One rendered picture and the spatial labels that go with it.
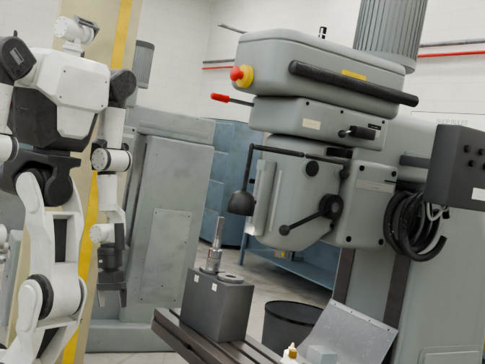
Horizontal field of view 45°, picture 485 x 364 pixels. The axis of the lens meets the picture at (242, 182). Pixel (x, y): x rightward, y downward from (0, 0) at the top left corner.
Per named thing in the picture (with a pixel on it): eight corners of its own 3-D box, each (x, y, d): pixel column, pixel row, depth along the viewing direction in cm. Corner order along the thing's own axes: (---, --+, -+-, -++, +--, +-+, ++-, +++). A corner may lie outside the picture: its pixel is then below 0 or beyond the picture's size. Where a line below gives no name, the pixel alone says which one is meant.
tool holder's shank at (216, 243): (219, 250, 197) (224, 218, 196) (210, 248, 197) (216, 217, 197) (221, 249, 200) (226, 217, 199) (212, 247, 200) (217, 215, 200)
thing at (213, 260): (217, 270, 196) (220, 254, 196) (204, 267, 197) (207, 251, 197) (220, 268, 201) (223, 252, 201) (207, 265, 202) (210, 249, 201)
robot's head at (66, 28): (51, 43, 184) (55, 16, 183) (77, 51, 192) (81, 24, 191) (64, 45, 180) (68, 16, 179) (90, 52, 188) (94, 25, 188)
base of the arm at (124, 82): (84, 102, 207) (79, 70, 204) (111, 96, 217) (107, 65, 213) (112, 105, 199) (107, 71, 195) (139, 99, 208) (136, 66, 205)
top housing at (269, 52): (273, 88, 144) (285, 24, 143) (221, 87, 166) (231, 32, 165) (403, 121, 169) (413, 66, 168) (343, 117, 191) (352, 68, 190)
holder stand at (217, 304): (216, 343, 184) (227, 282, 183) (178, 320, 201) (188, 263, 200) (245, 340, 192) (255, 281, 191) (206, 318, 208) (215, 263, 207)
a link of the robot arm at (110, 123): (81, 167, 205) (89, 104, 204) (109, 168, 216) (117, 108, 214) (104, 172, 199) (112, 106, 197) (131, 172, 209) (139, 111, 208)
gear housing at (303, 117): (294, 133, 150) (301, 95, 150) (245, 128, 171) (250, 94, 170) (385, 152, 168) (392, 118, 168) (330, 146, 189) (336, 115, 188)
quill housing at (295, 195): (278, 253, 155) (300, 136, 154) (239, 237, 173) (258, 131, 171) (333, 257, 166) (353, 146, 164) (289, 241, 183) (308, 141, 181)
